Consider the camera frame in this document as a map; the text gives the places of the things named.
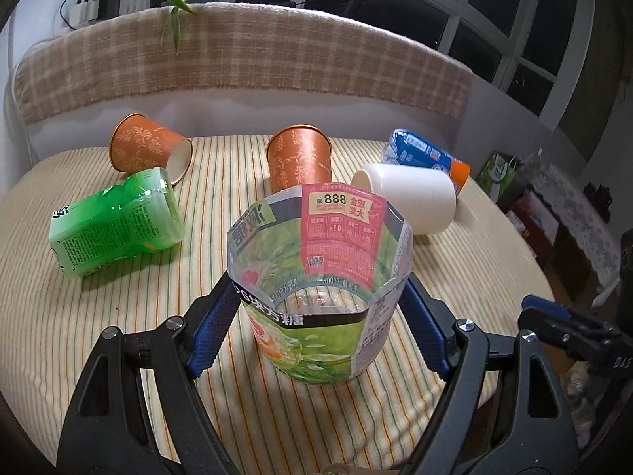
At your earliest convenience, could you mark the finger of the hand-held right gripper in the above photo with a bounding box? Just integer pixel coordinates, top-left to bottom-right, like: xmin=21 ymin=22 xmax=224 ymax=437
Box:
xmin=517 ymin=307 xmax=633 ymax=383
xmin=521 ymin=294 xmax=633 ymax=340

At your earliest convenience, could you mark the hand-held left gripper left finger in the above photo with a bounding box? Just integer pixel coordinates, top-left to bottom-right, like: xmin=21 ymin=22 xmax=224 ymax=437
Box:
xmin=58 ymin=276 xmax=239 ymax=475

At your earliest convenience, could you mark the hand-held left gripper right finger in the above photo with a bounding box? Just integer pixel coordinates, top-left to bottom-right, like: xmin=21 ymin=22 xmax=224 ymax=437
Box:
xmin=396 ymin=274 xmax=582 ymax=475

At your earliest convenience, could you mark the clear cut-bottle cup green label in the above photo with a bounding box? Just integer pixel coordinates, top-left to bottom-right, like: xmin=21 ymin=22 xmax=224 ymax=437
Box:
xmin=226 ymin=182 xmax=414 ymax=383

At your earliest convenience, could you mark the white cup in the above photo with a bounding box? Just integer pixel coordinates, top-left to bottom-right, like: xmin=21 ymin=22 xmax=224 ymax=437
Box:
xmin=350 ymin=162 xmax=457 ymax=236

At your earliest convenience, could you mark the orange patterned paper cup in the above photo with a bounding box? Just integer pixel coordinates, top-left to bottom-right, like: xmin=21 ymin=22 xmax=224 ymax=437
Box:
xmin=266 ymin=125 xmax=332 ymax=194
xmin=109 ymin=113 xmax=193 ymax=188

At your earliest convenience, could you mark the small black object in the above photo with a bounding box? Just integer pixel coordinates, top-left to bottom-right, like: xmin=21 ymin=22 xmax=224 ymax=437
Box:
xmin=582 ymin=183 xmax=615 ymax=211

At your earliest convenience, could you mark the white lace cloth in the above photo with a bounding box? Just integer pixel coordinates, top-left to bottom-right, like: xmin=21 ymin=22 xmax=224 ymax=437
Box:
xmin=523 ymin=157 xmax=625 ymax=304

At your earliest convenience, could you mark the red box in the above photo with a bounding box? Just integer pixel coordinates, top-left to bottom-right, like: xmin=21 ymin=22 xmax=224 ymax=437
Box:
xmin=505 ymin=192 xmax=561 ymax=259

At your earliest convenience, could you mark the green cardboard box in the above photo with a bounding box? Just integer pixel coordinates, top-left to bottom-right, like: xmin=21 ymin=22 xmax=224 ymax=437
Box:
xmin=476 ymin=151 xmax=519 ymax=200

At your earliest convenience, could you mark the blue-label bottle with orange cap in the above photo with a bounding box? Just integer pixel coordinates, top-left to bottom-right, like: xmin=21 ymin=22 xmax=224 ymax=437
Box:
xmin=382 ymin=129 xmax=472 ymax=196

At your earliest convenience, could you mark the beige plaid blanket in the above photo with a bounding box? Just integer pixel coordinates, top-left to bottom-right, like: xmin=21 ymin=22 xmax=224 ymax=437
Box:
xmin=14 ymin=2 xmax=474 ymax=125

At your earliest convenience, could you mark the white power strip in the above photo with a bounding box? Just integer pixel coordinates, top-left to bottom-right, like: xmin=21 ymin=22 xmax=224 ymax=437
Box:
xmin=60 ymin=0 xmax=102 ymax=31

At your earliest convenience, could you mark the white window frame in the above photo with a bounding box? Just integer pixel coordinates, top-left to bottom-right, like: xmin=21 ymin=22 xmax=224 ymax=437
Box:
xmin=277 ymin=0 xmax=599 ymax=132

